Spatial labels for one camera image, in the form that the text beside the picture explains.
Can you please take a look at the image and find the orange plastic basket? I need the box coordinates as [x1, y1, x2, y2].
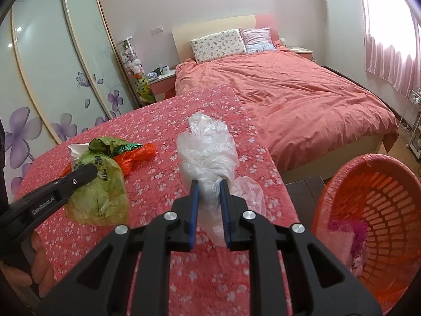
[311, 153, 421, 316]

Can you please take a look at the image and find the person's left hand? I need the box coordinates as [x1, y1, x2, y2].
[0, 234, 56, 292]

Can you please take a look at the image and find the floral sliding door wardrobe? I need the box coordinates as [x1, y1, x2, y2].
[0, 0, 135, 205]

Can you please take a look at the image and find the white wire cart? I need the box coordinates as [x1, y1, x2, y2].
[399, 89, 421, 162]

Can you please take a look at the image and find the white tissue paper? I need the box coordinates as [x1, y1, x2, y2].
[67, 142, 91, 163]

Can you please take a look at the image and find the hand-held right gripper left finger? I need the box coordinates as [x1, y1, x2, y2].
[38, 179, 201, 316]

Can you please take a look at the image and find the red floral blanket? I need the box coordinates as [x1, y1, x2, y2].
[15, 84, 293, 316]

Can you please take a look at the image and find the pink nightstand with clutter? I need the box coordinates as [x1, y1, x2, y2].
[147, 66, 176, 102]

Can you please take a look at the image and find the purple plastic bag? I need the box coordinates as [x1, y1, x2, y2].
[329, 219, 369, 272]

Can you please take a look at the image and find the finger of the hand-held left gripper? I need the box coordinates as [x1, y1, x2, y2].
[54, 164, 99, 201]

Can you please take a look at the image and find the bed with red duvet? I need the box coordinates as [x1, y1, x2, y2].
[172, 15, 400, 172]

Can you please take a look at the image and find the dark green plastic bag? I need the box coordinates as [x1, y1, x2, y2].
[90, 138, 144, 158]

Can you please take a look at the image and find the orange plastic bag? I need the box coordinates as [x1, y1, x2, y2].
[64, 143, 157, 176]

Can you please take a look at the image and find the clear plastic bag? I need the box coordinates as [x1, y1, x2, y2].
[329, 230, 357, 264]
[177, 112, 267, 248]

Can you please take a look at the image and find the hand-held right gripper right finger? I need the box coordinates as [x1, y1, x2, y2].
[219, 178, 384, 316]

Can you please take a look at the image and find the pink curtain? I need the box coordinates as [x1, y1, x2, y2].
[357, 0, 421, 94]

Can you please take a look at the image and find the white floral pillow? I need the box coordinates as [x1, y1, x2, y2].
[190, 29, 247, 64]

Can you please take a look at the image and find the hanging plush toy bag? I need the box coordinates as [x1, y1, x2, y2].
[118, 37, 145, 76]

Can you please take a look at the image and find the pink striped pillow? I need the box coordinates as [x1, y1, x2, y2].
[239, 27, 275, 53]

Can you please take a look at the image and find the olive green plastic bag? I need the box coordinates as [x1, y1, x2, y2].
[65, 138, 129, 226]

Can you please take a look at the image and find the green plush toy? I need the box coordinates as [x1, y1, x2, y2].
[136, 76, 153, 102]

